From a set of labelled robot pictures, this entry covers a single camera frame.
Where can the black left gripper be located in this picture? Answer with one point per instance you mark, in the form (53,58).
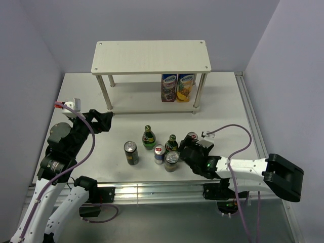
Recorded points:
(104,120)

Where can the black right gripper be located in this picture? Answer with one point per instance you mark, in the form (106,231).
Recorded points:
(193,143)

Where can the blue silver energy drink can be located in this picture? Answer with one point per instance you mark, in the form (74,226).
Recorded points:
(193,135)

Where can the dark olive beverage can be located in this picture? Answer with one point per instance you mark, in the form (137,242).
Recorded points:
(171,161)

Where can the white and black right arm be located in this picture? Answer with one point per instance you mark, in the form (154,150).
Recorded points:
(238,177)

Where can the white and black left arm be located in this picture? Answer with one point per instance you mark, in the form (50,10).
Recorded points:
(42,222)

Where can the white two-tier shelf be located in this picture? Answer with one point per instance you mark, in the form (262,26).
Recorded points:
(129,73)

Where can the short green glass bottle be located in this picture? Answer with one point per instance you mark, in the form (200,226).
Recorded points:
(171,144)

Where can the small red-tab silver can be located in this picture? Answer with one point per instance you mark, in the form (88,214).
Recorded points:
(159,154)

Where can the black and gold can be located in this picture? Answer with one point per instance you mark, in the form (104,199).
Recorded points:
(130,149)

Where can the tall green glass bottle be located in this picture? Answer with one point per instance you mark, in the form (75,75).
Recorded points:
(148,138)

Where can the yellow pineapple juice carton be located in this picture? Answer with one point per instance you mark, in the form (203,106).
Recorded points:
(184,87)

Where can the purple grape juice carton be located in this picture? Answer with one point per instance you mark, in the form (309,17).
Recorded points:
(168,87)

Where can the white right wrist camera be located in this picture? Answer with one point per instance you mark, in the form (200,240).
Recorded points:
(207,139)

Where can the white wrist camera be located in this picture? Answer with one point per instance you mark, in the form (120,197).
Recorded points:
(73,104)
(207,139)

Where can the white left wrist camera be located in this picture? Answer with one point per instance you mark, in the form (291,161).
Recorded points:
(73,104)

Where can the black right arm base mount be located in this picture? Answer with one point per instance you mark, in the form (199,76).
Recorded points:
(224,197)

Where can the aluminium front rail frame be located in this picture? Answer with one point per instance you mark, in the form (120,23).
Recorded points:
(158,192)

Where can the aluminium right side rail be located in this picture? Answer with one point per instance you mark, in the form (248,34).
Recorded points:
(252,120)

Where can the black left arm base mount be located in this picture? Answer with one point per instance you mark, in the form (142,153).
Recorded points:
(103,195)

